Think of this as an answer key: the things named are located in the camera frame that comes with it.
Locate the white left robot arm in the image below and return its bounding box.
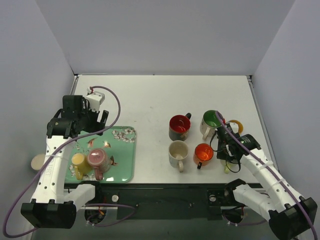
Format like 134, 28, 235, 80
20, 92, 109, 229

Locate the pale yellow mug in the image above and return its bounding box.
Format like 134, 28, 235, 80
220, 159, 238, 174

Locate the blue mug yellow inside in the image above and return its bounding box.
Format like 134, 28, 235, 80
228, 119, 244, 135

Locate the beige brown mug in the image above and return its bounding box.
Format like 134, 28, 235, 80
30, 153, 45, 171

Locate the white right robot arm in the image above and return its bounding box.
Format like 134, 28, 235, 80
216, 123, 318, 240

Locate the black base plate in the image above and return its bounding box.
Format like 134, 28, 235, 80
89, 182, 245, 222

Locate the pink mug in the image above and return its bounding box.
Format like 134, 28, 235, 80
87, 148, 111, 181

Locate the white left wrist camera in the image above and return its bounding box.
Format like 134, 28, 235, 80
84, 87, 105, 113

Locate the black mug red inside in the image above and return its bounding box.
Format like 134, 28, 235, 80
168, 112, 192, 141

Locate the orange mug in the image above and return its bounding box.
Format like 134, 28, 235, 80
193, 143, 214, 170

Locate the cream mug green inside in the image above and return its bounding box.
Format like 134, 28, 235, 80
199, 110, 221, 141

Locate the green floral tray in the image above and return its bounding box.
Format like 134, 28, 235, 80
70, 126, 137, 184

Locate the cream seahorse mug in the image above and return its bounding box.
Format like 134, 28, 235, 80
168, 140, 189, 173

